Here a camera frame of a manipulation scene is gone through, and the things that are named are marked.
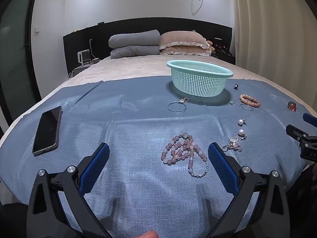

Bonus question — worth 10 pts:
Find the person's left hand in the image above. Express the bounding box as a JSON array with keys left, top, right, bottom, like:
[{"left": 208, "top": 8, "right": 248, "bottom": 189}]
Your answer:
[{"left": 138, "top": 224, "right": 158, "bottom": 238}]

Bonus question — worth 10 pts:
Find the folded grey duvet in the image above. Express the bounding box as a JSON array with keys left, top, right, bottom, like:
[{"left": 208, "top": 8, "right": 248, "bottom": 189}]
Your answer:
[{"left": 108, "top": 29, "right": 161, "bottom": 59}]

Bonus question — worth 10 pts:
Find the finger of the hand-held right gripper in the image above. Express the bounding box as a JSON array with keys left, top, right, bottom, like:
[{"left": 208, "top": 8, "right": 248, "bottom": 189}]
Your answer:
[
  {"left": 303, "top": 112, "right": 317, "bottom": 125},
  {"left": 286, "top": 125, "right": 310, "bottom": 140}
]

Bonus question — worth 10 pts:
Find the dark glass door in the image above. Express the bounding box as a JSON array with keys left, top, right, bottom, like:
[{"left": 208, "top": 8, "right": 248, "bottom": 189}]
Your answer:
[{"left": 0, "top": 0, "right": 41, "bottom": 129}]

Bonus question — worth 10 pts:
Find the cream curtain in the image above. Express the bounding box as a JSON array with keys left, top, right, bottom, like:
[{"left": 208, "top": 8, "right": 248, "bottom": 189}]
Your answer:
[{"left": 228, "top": 0, "right": 317, "bottom": 100}]

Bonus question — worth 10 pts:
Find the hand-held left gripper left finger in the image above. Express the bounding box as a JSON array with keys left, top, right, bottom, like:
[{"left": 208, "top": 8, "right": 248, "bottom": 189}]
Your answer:
[{"left": 26, "top": 142, "right": 117, "bottom": 238}]

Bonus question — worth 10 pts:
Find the black smartphone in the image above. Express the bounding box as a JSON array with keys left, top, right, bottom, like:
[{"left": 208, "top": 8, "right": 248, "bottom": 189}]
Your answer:
[{"left": 32, "top": 106, "right": 63, "bottom": 156}]

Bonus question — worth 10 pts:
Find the pink ruffled pillow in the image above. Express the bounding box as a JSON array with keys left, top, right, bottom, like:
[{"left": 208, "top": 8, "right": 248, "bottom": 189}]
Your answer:
[
  {"left": 158, "top": 30, "right": 208, "bottom": 50},
  {"left": 158, "top": 45, "right": 212, "bottom": 56}
]

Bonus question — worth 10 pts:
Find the black headboard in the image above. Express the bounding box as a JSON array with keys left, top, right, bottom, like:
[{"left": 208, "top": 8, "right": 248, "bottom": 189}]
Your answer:
[{"left": 63, "top": 17, "right": 233, "bottom": 76}]

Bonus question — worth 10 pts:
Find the pink bedspread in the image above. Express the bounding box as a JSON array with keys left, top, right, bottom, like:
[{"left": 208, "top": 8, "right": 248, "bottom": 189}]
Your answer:
[{"left": 0, "top": 54, "right": 317, "bottom": 144}]

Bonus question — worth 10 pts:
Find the teal plastic mesh basket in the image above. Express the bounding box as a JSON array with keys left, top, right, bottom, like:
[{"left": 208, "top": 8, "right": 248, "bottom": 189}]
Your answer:
[{"left": 166, "top": 60, "right": 234, "bottom": 98}]

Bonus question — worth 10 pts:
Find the blue cloth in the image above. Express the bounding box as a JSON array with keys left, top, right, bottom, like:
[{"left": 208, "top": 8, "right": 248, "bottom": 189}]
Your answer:
[{"left": 0, "top": 76, "right": 317, "bottom": 238}]

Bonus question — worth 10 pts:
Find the orange bead bracelet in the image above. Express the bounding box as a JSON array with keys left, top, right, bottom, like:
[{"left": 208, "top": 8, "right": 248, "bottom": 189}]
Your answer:
[{"left": 239, "top": 94, "right": 261, "bottom": 108}]

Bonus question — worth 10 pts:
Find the pink bead bracelet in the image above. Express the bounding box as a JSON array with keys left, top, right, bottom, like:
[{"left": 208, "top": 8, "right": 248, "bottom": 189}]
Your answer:
[{"left": 161, "top": 132, "right": 209, "bottom": 178}]

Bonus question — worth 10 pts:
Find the dark nightstand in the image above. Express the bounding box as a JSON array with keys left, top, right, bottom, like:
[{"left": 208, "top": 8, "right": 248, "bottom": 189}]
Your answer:
[{"left": 213, "top": 51, "right": 236, "bottom": 66}]

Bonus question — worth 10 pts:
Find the silver bangle with charm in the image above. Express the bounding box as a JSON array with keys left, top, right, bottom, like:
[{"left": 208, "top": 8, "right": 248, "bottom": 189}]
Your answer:
[{"left": 168, "top": 97, "right": 189, "bottom": 112}]

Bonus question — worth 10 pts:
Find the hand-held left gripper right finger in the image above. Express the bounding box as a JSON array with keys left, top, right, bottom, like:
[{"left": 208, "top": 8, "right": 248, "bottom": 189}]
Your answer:
[{"left": 207, "top": 142, "right": 293, "bottom": 238}]

